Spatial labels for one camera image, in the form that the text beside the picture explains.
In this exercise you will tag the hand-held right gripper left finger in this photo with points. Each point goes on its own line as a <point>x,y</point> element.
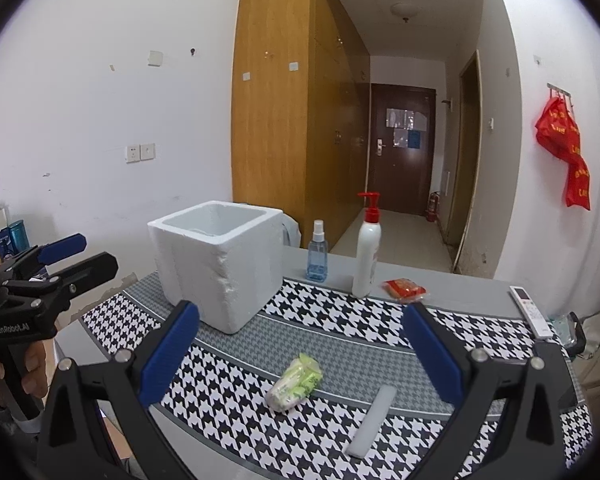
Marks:
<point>170,355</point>

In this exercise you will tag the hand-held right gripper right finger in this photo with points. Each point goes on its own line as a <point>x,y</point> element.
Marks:
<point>432,355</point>

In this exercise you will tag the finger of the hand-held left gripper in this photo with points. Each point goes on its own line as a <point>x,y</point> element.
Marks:
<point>95,266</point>
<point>62,250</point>

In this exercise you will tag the white foam box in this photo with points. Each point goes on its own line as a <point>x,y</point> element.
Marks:
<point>215,275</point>

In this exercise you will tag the person's left hand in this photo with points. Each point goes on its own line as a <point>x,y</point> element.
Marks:
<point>35,370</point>

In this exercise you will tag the teal cylindrical can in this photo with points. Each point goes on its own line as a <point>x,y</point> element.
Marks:
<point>18,236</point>

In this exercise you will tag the red snack packet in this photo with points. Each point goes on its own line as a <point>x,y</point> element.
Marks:
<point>405,289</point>

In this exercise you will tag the white foam strip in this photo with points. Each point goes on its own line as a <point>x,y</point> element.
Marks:
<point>372,420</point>

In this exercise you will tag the white remote control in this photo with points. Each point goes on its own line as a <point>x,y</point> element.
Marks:
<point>530,310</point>

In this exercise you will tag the black white houndstooth mat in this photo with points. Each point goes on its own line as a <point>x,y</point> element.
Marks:
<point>330,320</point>

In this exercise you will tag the white red-pump lotion bottle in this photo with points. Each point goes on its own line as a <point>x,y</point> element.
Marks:
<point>366,255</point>

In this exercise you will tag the green white wrapped packet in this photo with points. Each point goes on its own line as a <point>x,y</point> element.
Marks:
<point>295,382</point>

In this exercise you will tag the crumpled clear plastic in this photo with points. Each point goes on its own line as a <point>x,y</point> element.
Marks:
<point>559,327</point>

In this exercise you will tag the red fire extinguisher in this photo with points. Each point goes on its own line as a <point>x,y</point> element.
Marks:
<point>432,207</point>

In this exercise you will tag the blue spray bottle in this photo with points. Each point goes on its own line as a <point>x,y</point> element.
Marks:
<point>317,260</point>

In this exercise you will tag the grey cloth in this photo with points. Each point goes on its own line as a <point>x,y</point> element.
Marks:
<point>291,230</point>

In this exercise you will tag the dark brown door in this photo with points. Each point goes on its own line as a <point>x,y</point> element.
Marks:
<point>405,175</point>

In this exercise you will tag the wooden side door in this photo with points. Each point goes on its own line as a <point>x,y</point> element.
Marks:
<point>467,170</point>

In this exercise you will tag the paper notices on door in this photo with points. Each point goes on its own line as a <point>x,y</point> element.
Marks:
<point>405,125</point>

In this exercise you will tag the wooden wardrobe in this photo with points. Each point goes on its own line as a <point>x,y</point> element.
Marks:
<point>270,110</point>

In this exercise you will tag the red printed plastic bag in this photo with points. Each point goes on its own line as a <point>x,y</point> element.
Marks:
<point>565,135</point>

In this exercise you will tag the ceiling lamp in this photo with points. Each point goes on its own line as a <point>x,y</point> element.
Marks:
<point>405,11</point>

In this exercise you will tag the white wall socket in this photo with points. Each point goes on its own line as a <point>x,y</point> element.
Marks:
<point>133,154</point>
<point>147,151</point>

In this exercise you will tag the white wall junction box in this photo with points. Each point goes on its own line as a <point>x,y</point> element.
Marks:
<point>155,58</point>

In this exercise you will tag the metal wall hook rack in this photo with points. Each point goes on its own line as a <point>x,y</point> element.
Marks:
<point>559,89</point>

